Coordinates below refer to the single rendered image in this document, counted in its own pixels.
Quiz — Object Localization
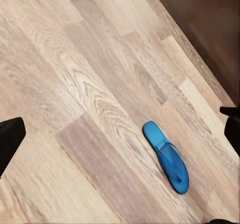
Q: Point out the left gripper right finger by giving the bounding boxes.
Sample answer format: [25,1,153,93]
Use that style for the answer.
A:
[224,116,240,157]

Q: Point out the sandal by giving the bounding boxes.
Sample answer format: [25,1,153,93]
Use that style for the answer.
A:
[142,121,189,194]

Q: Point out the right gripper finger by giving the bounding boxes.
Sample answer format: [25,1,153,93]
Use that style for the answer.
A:
[219,106,240,119]

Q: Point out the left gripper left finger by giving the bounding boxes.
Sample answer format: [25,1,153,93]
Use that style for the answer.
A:
[0,117,26,176]

